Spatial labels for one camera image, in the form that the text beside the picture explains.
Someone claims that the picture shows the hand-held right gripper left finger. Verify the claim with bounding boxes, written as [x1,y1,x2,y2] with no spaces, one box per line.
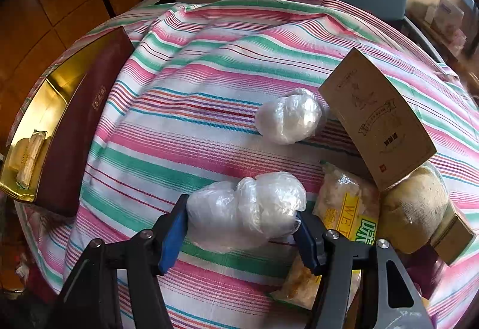
[48,193,190,329]

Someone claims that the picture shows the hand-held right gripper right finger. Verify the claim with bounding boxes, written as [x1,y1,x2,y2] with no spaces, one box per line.
[294,212,436,329]

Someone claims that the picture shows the large plastic-wrapped white bundle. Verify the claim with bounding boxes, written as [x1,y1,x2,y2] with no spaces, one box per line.
[186,172,307,254]

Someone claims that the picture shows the beige plush toy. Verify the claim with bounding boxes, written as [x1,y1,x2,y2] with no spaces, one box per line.
[378,162,450,255]

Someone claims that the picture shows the small plastic-wrapped white bundle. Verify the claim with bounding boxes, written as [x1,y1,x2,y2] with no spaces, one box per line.
[254,87,326,145]

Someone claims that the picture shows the dark red gift box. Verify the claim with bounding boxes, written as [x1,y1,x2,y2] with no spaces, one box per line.
[0,26,135,218]

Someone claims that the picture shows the yellow green snack packet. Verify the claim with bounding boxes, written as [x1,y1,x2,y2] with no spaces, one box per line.
[267,160,382,309]

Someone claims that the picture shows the dark red foil packet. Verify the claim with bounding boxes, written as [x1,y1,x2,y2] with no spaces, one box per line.
[406,252,448,292]

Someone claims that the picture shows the brown kraft paper box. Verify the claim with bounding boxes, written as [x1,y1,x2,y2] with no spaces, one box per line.
[318,47,438,192]

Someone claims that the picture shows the small cardboard box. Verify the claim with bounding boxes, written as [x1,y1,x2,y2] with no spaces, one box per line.
[430,198,477,266]

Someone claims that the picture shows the striped pink green cloth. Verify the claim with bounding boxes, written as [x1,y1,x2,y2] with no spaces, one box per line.
[7,0,479,329]

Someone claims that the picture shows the pale corn cob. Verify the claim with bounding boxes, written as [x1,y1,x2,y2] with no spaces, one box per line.
[17,130,47,189]

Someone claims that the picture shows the wooden desk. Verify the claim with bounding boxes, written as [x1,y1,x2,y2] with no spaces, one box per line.
[406,10,468,64]

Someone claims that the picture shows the white carton box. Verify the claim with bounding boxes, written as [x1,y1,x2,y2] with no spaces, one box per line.
[425,0,465,32]

